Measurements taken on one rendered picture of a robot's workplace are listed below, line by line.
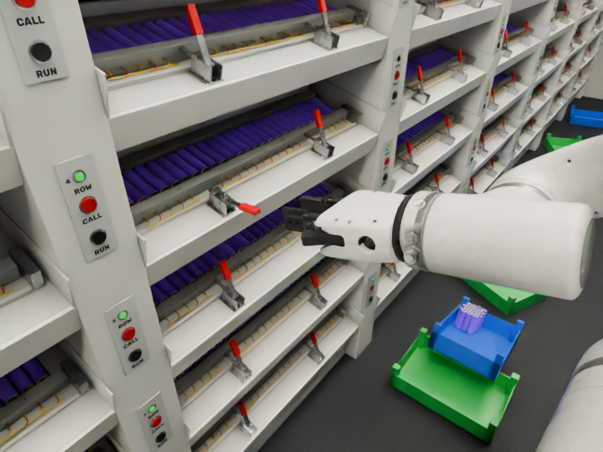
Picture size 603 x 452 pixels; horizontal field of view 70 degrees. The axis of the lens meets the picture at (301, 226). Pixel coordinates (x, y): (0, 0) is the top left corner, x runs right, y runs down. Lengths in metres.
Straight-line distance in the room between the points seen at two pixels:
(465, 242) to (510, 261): 0.04
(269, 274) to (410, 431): 0.66
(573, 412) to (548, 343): 1.24
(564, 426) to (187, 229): 0.50
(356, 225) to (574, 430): 0.26
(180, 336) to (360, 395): 0.73
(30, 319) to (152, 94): 0.29
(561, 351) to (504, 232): 1.29
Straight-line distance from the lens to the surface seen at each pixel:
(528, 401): 1.50
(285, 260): 0.90
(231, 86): 0.62
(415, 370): 1.45
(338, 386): 1.38
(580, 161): 0.48
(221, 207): 0.68
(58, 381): 0.73
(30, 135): 0.48
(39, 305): 0.59
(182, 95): 0.57
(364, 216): 0.47
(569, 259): 0.40
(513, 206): 0.43
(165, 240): 0.64
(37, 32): 0.47
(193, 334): 0.77
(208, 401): 0.93
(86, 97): 0.50
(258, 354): 0.99
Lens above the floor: 1.11
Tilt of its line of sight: 33 degrees down
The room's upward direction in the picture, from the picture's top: straight up
